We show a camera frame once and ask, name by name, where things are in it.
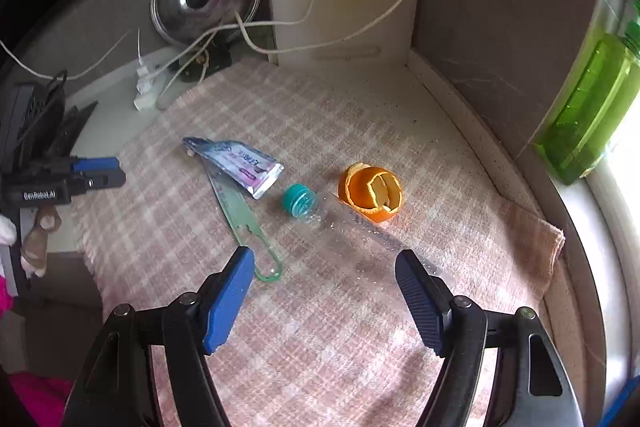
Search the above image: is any green soap dispenser bottle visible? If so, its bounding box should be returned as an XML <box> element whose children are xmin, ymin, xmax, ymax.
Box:
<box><xmin>534</xmin><ymin>0</ymin><xmax>639</xmax><ymax>185</ymax></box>

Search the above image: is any left hand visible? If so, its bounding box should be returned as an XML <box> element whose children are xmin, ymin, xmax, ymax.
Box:
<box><xmin>21</xmin><ymin>206</ymin><xmax>62</xmax><ymax>279</ymax></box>

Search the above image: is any crushed clear plastic bottle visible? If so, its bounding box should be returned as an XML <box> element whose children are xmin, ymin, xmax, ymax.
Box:
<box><xmin>281</xmin><ymin>182</ymin><xmax>457</xmax><ymax>287</ymax></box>

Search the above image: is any pink plaid cloth mat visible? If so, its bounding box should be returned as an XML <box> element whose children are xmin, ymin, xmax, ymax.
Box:
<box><xmin>72</xmin><ymin>58</ymin><xmax>564</xmax><ymax>426</ymax></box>

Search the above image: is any pink sleeve with white cuff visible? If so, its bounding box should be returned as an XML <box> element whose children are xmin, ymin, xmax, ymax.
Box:
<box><xmin>0</xmin><ymin>213</ymin><xmax>74</xmax><ymax>427</ymax></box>

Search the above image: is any black dish with scraps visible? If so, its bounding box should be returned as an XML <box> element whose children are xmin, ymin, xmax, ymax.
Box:
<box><xmin>168</xmin><ymin>40</ymin><xmax>232</xmax><ymax>83</ymax></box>

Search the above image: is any toothpaste tube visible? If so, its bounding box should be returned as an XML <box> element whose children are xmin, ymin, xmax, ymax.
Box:
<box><xmin>182</xmin><ymin>136</ymin><xmax>284</xmax><ymax>199</ymax></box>

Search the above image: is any white power strip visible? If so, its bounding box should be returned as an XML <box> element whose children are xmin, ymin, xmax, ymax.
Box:
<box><xmin>134</xmin><ymin>65</ymin><xmax>167</xmax><ymax>112</ymax></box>

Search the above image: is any white cable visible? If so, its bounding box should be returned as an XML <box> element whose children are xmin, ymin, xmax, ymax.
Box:
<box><xmin>134</xmin><ymin>0</ymin><xmax>452</xmax><ymax>111</ymax></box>

